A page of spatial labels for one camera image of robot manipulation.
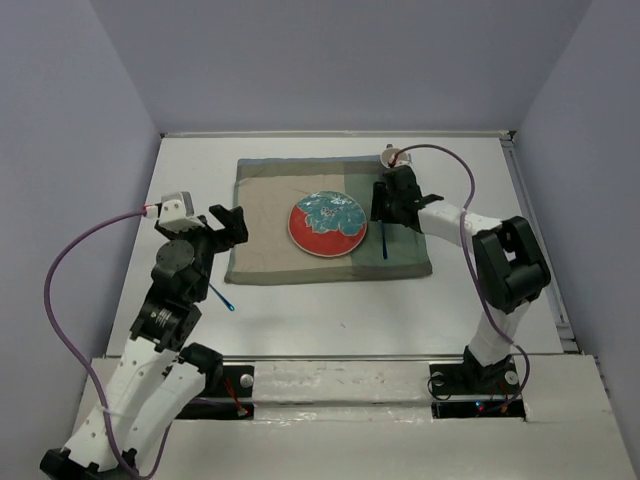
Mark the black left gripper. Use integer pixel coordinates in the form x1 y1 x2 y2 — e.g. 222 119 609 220
157 204 248 300

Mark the patchwork cloth placemat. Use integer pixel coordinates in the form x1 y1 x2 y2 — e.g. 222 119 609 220
224 156 433 286

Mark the lavender cup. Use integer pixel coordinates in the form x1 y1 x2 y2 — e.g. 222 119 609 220
380 144 412 169

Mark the blue metal spoon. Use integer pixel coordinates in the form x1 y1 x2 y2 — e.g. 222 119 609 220
379 221 388 260

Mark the red and teal plate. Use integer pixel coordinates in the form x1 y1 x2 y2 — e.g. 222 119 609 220
287 191 368 258

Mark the blue metal fork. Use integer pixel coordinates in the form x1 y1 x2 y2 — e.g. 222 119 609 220
209 283 235 312

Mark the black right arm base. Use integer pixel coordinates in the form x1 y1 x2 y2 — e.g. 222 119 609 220
426 349 526 420

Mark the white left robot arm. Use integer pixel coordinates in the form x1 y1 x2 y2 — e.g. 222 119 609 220
40 196 249 479

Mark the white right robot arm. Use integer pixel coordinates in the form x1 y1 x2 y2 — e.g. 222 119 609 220
371 166 551 392

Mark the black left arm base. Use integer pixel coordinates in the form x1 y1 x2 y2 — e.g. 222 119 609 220
176 364 255 421

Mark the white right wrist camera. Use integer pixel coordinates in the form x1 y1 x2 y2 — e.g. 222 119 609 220
388 156 408 169

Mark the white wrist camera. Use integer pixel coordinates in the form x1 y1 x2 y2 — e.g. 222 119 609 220
143 191 201 233
388 156 408 169

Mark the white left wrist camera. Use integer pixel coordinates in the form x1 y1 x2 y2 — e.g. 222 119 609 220
143 191 201 233

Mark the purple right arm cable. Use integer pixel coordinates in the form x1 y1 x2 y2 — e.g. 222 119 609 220
390 143 531 414

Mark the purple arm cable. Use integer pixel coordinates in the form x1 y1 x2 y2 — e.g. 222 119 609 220
43 207 174 479
390 143 531 414

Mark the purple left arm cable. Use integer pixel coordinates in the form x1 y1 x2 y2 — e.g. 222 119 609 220
43 207 174 479

